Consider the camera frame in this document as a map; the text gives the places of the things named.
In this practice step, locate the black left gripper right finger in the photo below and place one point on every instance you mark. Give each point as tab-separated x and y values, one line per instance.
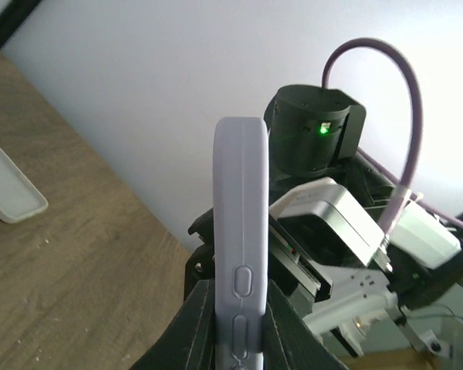
287	342

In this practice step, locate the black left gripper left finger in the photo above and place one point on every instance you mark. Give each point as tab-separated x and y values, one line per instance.
189	340

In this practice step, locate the phone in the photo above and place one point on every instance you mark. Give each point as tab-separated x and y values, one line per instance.
240	180

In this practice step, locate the cream pink phone case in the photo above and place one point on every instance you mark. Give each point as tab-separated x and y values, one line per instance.
19	198

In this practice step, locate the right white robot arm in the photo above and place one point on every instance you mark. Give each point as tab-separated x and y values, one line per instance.
314	133

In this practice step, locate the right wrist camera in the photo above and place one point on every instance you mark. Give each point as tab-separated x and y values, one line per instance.
336	207

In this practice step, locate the black enclosure frame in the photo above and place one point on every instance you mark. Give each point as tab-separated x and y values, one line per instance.
13	15

